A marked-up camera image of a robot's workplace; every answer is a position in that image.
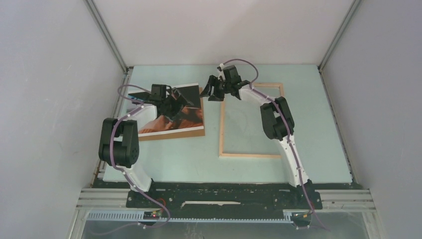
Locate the brown backing board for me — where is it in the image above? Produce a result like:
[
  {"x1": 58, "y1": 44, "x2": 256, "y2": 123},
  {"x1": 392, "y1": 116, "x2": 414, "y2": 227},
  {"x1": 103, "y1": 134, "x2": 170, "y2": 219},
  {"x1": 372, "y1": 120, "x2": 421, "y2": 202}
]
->
[{"x1": 138, "y1": 87, "x2": 206, "y2": 142}]

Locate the printed photo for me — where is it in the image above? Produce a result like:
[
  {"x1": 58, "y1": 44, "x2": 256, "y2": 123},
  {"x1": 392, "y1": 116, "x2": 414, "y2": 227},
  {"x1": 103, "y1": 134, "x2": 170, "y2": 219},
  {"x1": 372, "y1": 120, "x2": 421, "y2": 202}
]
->
[{"x1": 126, "y1": 83, "x2": 205, "y2": 134}]

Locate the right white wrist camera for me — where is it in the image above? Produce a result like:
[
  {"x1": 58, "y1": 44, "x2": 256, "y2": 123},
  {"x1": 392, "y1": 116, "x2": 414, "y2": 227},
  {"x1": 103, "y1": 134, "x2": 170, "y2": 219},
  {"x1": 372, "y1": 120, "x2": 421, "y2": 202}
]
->
[{"x1": 217, "y1": 63, "x2": 225, "y2": 81}]

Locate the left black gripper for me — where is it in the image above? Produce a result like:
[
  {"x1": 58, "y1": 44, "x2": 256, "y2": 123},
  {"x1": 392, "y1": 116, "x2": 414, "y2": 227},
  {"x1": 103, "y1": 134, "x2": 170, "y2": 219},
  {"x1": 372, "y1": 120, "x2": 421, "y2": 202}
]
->
[{"x1": 161, "y1": 88, "x2": 192, "y2": 123}]

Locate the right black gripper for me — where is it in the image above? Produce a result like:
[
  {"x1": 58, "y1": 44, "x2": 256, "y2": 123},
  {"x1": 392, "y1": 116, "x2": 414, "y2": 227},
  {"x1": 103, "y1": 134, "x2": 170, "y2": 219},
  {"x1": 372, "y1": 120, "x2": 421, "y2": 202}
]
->
[{"x1": 199, "y1": 75, "x2": 231, "y2": 102}]

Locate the aluminium rail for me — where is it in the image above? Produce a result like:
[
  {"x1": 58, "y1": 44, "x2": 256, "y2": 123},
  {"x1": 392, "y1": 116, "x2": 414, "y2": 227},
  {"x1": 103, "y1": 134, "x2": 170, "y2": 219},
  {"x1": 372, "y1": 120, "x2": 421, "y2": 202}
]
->
[{"x1": 76, "y1": 188, "x2": 376, "y2": 213}]

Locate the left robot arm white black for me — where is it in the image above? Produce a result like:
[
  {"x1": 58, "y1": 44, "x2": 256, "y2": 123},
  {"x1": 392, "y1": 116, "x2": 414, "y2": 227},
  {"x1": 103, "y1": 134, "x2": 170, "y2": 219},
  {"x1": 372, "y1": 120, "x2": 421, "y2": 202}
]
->
[{"x1": 99, "y1": 84, "x2": 194, "y2": 208}]

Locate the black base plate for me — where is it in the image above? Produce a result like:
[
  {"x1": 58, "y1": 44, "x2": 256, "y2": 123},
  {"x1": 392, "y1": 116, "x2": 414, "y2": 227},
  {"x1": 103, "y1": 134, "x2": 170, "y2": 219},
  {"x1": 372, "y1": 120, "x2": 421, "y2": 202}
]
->
[{"x1": 126, "y1": 182, "x2": 322, "y2": 220}]

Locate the wooden picture frame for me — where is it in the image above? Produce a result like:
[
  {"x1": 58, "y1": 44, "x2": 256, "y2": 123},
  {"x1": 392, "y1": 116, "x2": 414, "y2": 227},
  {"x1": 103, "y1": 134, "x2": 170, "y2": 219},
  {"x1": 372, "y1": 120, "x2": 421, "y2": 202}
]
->
[{"x1": 218, "y1": 83, "x2": 284, "y2": 159}]

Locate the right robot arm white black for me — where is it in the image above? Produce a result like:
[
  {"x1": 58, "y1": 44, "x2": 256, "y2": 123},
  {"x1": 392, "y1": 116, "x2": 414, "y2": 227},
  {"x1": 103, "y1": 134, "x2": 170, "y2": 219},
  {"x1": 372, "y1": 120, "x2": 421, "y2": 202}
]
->
[{"x1": 200, "y1": 63, "x2": 310, "y2": 188}]

